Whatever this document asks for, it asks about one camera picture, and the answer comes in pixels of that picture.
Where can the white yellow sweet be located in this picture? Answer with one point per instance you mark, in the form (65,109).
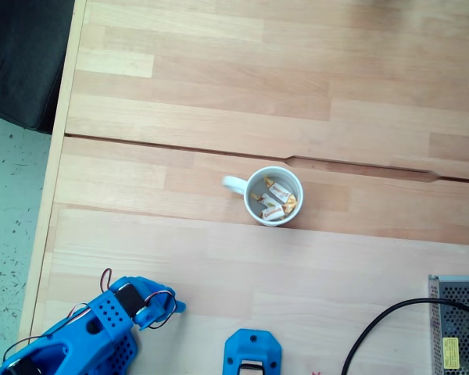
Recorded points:
(267,199)
(273,213)
(279,190)

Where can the white ceramic mug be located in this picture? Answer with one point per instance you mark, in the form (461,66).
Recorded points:
(232,183)

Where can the light wooden board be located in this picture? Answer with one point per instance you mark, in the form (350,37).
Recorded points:
(297,281)

